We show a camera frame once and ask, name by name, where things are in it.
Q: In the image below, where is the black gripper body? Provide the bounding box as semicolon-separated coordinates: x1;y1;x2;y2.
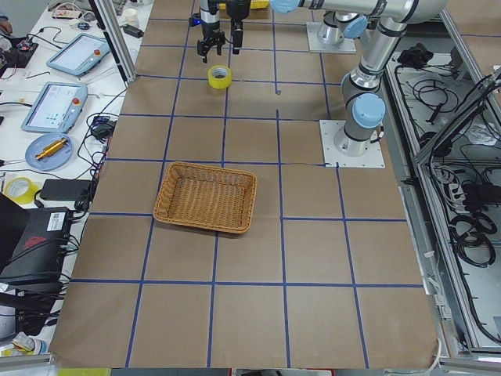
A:
197;23;226;53
225;0;251;38

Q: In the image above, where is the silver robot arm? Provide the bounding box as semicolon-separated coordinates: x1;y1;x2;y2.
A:
270;0;447;157
189;1;368;63

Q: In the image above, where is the spare yellow tape roll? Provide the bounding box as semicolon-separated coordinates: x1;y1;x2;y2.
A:
3;177;39;205

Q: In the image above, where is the far teach pendant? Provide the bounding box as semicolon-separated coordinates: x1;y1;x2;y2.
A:
46;33;110;77

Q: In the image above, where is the teach pendant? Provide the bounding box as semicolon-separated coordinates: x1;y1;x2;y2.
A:
21;81;88;133
46;33;110;77

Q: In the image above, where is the brown wicker basket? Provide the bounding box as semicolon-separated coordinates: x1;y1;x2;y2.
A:
153;161;258;234

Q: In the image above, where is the near teach pendant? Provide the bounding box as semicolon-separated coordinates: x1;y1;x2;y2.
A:
21;81;88;133

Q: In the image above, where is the brass cylinder tool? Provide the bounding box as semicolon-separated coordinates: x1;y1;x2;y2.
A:
35;138;69;161

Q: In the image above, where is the blue plate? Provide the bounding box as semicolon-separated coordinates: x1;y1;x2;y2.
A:
25;132;74;171

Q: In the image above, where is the black power adapter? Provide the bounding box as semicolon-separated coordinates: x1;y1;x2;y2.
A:
39;179;91;201

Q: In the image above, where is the black computer box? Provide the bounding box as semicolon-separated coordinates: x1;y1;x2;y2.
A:
1;206;72;285

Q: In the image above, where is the aluminium frame post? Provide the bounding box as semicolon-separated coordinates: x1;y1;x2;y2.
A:
89;0;137;83

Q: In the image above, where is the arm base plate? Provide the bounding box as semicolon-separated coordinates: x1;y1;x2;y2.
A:
319;120;385;168
306;22;356;54

